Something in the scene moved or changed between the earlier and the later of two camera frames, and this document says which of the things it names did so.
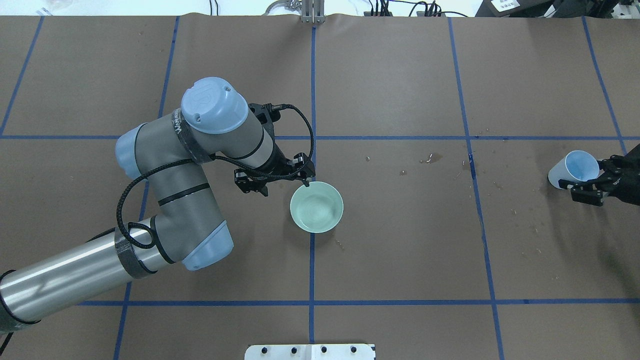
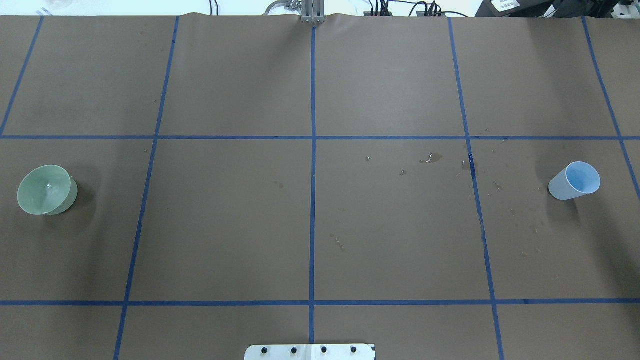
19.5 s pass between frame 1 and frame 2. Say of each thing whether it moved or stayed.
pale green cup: moved
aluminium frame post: stayed
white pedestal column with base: stayed
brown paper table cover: stayed
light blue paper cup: moved
